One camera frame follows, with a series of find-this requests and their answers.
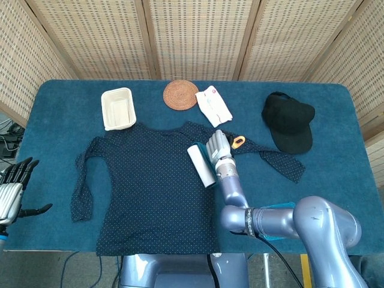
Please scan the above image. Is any bamboo folding screen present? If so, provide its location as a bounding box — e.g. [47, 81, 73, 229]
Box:
[0, 0, 384, 178]

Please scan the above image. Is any robot torso base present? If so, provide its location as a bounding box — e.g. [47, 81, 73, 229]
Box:
[119, 253, 250, 288]

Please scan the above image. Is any blue plastic container lid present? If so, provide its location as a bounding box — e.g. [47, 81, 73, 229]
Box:
[258, 201, 298, 242]

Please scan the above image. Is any blue cable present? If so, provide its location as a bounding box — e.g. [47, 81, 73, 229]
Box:
[58, 251, 104, 288]

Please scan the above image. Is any black baseball cap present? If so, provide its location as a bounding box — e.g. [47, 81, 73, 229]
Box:
[261, 91, 316, 155]

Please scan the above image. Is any teal lint roller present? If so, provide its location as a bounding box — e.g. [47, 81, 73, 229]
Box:
[187, 135, 245, 189]

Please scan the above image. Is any cream plastic container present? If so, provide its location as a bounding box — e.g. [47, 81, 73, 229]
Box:
[100, 87, 137, 132]

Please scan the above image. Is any blue table cloth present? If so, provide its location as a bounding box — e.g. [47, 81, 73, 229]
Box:
[4, 79, 384, 257]

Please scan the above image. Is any white folded cloth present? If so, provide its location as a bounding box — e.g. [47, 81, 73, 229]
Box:
[195, 85, 234, 129]

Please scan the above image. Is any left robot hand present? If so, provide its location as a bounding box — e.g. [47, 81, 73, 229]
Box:
[0, 157, 53, 226]

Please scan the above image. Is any black cables bundle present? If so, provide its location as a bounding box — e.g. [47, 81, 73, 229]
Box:
[0, 118, 26, 160]

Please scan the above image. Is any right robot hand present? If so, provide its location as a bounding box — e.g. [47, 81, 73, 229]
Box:
[205, 130, 235, 164]

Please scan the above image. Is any navy polka dot shirt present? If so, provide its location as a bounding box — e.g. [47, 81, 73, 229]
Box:
[70, 121, 307, 257]

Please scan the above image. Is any round woven rattan coaster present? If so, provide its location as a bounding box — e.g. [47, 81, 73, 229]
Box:
[163, 80, 199, 110]

